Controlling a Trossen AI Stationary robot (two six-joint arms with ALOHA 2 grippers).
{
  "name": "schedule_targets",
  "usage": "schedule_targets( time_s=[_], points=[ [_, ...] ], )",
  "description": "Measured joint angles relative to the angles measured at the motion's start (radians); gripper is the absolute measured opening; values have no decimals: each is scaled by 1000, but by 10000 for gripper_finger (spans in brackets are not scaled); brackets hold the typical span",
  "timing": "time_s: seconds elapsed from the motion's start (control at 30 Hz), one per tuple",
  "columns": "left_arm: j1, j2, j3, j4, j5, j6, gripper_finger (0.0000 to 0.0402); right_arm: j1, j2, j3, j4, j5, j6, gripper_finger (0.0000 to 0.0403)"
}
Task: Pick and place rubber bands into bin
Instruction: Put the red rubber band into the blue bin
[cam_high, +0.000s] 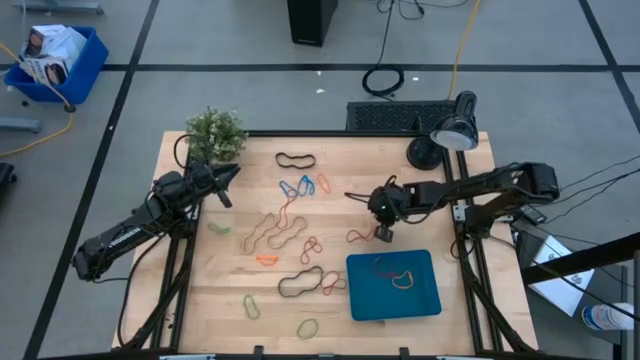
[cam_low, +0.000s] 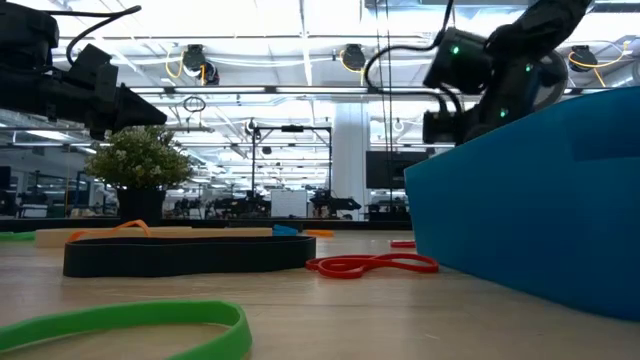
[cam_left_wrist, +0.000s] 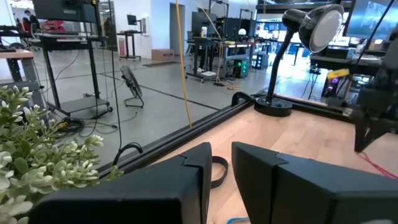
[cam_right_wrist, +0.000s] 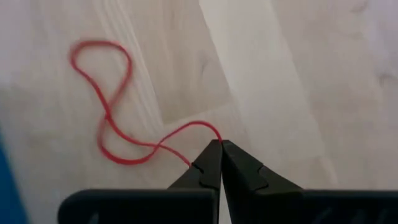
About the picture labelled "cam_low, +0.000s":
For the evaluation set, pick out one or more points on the large green rubber band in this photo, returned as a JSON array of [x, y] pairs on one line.
[[235, 330]]

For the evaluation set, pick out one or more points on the wide black rubber band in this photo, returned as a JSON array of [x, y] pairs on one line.
[[190, 257]]

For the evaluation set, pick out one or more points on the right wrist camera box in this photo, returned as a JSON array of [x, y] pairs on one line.
[[442, 129]]

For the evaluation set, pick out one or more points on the small green rubber band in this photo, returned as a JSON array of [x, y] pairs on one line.
[[17, 236]]

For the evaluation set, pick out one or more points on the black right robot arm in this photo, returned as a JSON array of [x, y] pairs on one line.
[[540, 25]]

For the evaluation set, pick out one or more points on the black background robot arm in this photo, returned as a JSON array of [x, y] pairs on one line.
[[332, 204]]

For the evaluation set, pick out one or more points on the black table frame rail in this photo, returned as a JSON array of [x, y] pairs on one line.
[[350, 225]]

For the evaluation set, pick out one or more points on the whiteboard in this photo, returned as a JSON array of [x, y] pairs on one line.
[[289, 204]]

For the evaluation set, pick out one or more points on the black monitor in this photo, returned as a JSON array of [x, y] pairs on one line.
[[387, 170]]

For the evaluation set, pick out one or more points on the potted green plant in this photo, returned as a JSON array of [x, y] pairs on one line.
[[140, 160]]

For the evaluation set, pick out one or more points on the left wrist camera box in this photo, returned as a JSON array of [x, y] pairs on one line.
[[91, 64]]

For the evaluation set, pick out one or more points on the blue plastic bin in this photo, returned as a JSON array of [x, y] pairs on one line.
[[525, 210]]

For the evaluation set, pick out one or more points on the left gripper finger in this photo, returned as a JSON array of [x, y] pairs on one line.
[[135, 112]]

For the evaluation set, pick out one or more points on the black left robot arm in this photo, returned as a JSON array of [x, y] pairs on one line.
[[25, 40]]

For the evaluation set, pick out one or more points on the orange rubber band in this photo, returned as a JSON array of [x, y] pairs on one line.
[[134, 223], [320, 233]]

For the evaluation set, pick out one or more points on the black background frame stand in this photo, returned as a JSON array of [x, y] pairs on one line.
[[253, 160]]

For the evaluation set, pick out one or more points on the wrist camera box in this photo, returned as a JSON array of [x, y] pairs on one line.
[[442, 129], [91, 64]]

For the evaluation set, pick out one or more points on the large blue rubber band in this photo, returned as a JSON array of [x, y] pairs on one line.
[[285, 231]]

